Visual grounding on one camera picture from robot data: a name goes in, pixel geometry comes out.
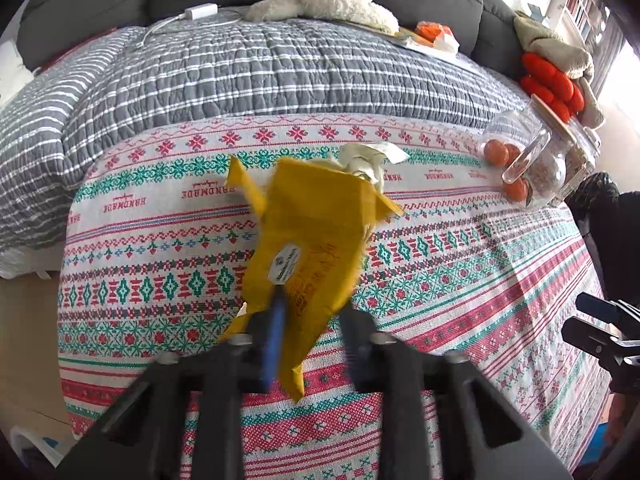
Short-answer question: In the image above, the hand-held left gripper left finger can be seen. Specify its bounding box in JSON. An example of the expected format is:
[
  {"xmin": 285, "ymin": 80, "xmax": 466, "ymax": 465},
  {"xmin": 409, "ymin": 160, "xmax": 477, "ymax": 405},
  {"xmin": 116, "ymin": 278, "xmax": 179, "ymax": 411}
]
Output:
[{"xmin": 55, "ymin": 295, "xmax": 288, "ymax": 480}]

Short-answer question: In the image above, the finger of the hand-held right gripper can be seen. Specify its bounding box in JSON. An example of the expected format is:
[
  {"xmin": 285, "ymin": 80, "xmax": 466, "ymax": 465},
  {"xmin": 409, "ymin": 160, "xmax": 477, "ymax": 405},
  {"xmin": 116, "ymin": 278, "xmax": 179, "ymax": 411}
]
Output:
[
  {"xmin": 575, "ymin": 292, "xmax": 640, "ymax": 326},
  {"xmin": 561, "ymin": 317, "xmax": 640, "ymax": 362}
]

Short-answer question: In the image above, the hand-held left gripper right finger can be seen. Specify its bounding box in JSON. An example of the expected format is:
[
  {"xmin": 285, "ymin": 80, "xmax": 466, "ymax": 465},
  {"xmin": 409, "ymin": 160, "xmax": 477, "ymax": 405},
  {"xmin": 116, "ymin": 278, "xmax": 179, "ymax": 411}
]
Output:
[{"xmin": 339, "ymin": 305, "xmax": 573, "ymax": 480}]

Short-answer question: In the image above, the large yellow paper bag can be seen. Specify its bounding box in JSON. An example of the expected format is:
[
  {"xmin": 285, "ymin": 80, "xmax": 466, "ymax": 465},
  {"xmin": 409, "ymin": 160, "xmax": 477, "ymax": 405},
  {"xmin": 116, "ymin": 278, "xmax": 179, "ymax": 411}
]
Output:
[{"xmin": 217, "ymin": 156, "xmax": 405, "ymax": 403}]

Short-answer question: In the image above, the dark cloth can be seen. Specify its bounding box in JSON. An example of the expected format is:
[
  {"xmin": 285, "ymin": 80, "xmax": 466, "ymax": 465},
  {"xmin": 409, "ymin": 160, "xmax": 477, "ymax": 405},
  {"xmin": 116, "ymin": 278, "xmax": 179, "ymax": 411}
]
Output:
[{"xmin": 570, "ymin": 172, "xmax": 621, "ymax": 306}]

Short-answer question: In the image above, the pink green patterned tablecloth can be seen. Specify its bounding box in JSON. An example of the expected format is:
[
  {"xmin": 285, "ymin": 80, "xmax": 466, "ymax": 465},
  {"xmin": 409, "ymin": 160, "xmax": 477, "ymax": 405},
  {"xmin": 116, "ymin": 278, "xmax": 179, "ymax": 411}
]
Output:
[{"xmin": 57, "ymin": 112, "xmax": 613, "ymax": 480}]

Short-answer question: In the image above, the glass jar with wooden lid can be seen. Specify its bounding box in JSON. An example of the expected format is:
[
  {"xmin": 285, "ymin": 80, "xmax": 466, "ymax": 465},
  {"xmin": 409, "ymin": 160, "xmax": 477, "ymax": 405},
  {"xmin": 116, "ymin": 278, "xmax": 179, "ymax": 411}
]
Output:
[{"xmin": 520, "ymin": 95, "xmax": 601, "ymax": 211}]

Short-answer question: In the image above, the crumpled white paper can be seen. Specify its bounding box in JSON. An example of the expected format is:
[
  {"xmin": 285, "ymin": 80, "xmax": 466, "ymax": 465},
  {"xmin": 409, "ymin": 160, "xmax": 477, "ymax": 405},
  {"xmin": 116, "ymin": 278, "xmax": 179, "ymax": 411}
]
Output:
[{"xmin": 340, "ymin": 141, "xmax": 411, "ymax": 193}]

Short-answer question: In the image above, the red orange plush toy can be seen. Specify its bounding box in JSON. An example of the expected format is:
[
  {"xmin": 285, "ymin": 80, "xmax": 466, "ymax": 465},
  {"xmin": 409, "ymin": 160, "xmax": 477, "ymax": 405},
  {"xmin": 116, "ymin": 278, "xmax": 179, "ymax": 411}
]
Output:
[{"xmin": 520, "ymin": 52, "xmax": 585, "ymax": 123}]

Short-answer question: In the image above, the grey striped quilt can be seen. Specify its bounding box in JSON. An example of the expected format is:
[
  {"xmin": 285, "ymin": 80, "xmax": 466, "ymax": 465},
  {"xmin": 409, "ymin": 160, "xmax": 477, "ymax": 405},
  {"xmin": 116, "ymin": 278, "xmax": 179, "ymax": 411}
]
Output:
[{"xmin": 0, "ymin": 17, "xmax": 538, "ymax": 266}]

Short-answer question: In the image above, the beige cloth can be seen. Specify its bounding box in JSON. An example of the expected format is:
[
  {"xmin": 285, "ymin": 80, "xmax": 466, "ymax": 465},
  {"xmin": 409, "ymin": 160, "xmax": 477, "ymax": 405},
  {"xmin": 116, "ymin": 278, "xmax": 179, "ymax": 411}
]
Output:
[{"xmin": 514, "ymin": 15, "xmax": 606, "ymax": 128}]

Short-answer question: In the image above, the bookshelf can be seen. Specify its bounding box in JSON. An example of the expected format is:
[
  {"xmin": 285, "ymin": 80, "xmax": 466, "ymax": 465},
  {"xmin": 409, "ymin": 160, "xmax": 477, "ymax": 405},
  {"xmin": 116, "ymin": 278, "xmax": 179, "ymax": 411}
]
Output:
[{"xmin": 547, "ymin": 0, "xmax": 613, "ymax": 51}]

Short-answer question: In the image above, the orange white packet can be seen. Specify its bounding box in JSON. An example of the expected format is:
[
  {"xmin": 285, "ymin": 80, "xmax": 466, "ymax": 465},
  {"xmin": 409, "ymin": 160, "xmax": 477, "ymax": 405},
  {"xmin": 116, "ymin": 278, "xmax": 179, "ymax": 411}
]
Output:
[{"xmin": 415, "ymin": 21, "xmax": 460, "ymax": 53}]

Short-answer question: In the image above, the white charger cable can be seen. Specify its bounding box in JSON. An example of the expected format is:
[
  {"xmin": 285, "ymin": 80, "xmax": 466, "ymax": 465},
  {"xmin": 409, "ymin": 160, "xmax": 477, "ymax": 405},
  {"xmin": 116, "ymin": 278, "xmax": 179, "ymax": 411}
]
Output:
[{"xmin": 142, "ymin": 10, "xmax": 241, "ymax": 48}]

